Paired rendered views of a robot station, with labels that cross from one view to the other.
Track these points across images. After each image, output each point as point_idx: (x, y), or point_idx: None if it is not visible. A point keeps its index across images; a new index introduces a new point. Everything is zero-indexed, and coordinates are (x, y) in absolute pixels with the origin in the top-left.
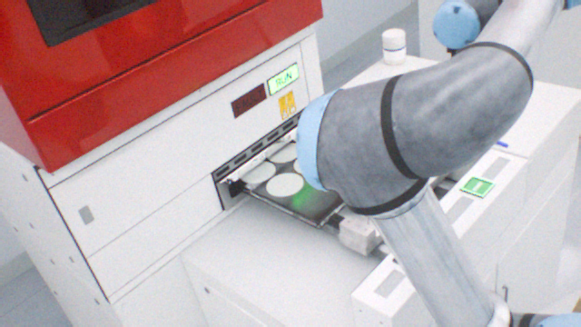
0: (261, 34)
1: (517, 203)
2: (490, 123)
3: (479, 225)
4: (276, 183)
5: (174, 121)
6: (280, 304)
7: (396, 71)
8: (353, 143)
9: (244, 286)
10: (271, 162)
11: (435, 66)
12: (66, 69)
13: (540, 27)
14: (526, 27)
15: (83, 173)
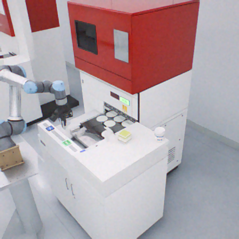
0: (112, 80)
1: (71, 164)
2: None
3: (56, 144)
4: (103, 117)
5: (98, 81)
6: None
7: (149, 138)
8: None
9: (77, 118)
10: (114, 116)
11: (2, 65)
12: (79, 53)
13: (10, 78)
14: (8, 75)
15: (84, 73)
